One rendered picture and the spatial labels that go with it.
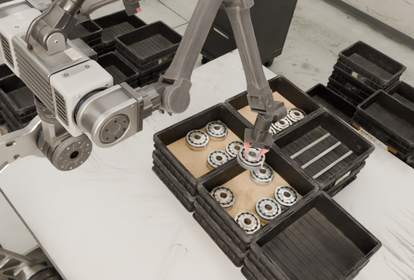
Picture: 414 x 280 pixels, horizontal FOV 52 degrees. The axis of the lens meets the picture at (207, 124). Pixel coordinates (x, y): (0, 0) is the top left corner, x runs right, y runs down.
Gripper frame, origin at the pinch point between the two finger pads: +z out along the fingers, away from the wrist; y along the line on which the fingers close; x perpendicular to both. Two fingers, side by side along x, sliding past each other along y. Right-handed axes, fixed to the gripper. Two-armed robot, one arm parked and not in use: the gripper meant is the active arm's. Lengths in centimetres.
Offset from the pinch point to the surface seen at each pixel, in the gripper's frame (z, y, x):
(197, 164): 22.0, 19.2, -9.0
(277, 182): 21.1, -15.6, -6.5
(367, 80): 47, -89, -136
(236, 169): 16.3, 3.2, -5.1
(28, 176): 37, 89, 2
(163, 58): 51, 51, -121
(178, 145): 22.1, 28.5, -17.8
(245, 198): 21.8, -2.2, 4.8
